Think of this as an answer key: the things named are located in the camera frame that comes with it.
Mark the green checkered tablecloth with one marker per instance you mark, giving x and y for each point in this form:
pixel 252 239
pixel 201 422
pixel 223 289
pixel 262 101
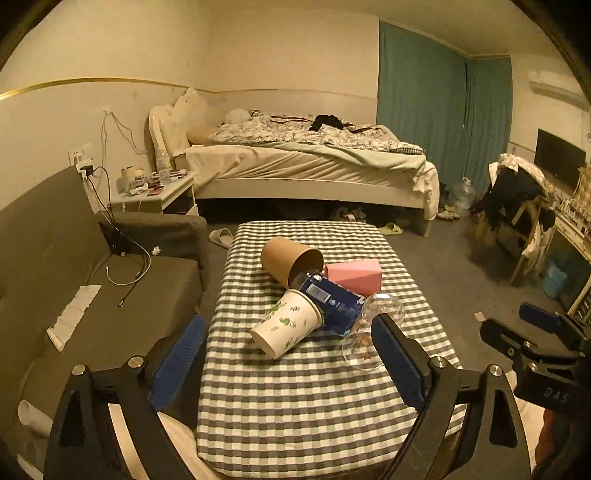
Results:
pixel 295 406

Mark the teal curtain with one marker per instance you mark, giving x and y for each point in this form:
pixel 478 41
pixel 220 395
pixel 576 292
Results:
pixel 415 87

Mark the green slipper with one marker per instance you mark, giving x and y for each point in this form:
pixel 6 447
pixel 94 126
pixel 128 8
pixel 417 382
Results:
pixel 392 228

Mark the white nightstand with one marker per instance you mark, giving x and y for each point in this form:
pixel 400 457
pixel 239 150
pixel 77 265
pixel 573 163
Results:
pixel 173 191

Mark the wooden chair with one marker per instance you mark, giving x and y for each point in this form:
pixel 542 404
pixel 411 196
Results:
pixel 526 240

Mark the black television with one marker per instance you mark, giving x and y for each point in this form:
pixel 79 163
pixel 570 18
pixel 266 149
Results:
pixel 558 157

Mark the white slipper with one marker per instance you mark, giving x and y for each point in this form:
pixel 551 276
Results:
pixel 222 237

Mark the white air conditioner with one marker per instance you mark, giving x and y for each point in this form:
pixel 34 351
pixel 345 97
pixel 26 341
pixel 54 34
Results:
pixel 554 85

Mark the white paper sheet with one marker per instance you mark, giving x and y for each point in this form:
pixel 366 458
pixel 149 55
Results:
pixel 74 311

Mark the grey sofa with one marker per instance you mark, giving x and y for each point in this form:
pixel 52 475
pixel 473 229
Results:
pixel 46 240

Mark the white paper roll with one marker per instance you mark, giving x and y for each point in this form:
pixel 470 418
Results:
pixel 34 415

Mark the pile of clothes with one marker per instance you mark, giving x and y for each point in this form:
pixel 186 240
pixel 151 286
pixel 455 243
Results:
pixel 512 189

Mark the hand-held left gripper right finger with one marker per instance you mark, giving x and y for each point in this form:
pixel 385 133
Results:
pixel 397 360

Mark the large water jug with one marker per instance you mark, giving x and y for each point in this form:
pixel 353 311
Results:
pixel 462 198

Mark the white pillow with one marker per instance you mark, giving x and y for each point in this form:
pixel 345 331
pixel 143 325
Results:
pixel 196 110

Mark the black cloth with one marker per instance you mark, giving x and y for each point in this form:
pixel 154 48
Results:
pixel 325 122

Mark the blue tissue packet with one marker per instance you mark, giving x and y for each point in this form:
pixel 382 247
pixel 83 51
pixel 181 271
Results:
pixel 337 304

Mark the person's right forearm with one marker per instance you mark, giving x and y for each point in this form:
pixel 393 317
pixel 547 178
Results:
pixel 565 447

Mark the pile of small packets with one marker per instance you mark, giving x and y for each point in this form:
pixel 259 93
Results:
pixel 154 182

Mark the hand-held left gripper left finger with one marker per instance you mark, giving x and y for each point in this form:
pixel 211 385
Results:
pixel 178 364

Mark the floral blanket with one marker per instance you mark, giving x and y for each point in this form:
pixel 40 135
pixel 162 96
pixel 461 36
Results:
pixel 295 131

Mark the wall power outlet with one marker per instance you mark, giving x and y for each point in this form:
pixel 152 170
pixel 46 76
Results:
pixel 82 157

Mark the pink box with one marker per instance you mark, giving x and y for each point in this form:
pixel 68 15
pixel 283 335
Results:
pixel 355 274

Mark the clear glass cup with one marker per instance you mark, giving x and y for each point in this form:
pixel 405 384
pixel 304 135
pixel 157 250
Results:
pixel 390 307

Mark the tape roll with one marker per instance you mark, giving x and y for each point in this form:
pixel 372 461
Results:
pixel 131 175

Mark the brown paper cup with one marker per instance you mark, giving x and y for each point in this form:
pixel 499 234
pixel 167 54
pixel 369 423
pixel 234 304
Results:
pixel 284 258

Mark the white bed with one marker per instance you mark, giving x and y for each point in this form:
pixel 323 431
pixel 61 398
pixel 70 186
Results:
pixel 300 168

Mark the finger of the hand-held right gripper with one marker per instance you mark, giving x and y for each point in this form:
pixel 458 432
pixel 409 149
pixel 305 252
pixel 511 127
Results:
pixel 503 339
pixel 538 317

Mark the white cup with green print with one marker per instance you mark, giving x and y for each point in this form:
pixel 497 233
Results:
pixel 286 323

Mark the clear water bottle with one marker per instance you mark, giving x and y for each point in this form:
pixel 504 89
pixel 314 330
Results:
pixel 162 161

